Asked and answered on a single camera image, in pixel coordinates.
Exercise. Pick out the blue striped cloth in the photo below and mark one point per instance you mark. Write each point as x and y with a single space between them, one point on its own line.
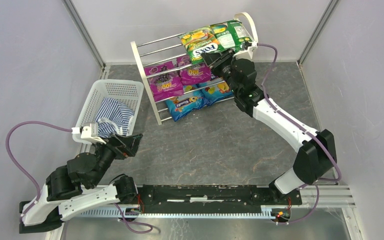
113 117

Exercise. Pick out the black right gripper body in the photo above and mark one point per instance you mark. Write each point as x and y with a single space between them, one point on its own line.
219 62

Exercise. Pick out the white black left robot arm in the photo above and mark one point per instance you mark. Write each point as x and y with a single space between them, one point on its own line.
71 189

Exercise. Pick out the white plastic basket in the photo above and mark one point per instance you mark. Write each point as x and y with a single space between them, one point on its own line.
127 91

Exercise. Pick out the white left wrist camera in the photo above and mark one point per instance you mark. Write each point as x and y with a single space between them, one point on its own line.
87 134

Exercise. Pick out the green yellow Fox's candy bag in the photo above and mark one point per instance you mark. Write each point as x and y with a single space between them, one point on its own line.
199 41

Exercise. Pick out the blue Slendy candy bag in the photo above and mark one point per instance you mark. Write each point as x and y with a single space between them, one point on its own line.
215 91
181 106

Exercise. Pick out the purple grape candy bag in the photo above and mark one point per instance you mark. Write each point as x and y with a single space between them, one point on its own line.
166 85
195 74

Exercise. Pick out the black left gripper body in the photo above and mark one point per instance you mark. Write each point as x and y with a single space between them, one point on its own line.
122 146

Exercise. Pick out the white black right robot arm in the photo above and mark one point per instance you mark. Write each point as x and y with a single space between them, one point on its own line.
316 150

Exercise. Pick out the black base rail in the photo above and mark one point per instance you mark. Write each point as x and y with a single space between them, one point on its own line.
204 199

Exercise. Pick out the cream metal shelf rack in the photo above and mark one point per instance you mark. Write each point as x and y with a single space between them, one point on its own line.
141 65

